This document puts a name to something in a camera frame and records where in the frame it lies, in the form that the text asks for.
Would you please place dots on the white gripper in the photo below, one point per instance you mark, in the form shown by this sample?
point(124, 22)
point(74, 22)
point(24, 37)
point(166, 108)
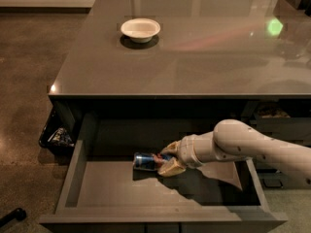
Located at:
point(187, 151)

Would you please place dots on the blue silver redbull can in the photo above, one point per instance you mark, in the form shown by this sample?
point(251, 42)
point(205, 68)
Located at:
point(149, 161)

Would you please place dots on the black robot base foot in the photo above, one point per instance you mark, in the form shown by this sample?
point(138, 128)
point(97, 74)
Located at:
point(19, 214)

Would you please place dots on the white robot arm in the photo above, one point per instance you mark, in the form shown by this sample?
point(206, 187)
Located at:
point(233, 140)

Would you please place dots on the open grey top drawer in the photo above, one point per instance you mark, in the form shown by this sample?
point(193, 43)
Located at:
point(102, 193)

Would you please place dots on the grey counter cabinet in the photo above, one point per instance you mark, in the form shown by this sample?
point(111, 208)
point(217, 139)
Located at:
point(209, 59)

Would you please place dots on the black bin with trash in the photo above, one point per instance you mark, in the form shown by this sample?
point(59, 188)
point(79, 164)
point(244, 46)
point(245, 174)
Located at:
point(54, 136)

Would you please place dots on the white bowl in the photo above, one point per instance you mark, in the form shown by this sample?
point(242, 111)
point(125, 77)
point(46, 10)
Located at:
point(140, 30)

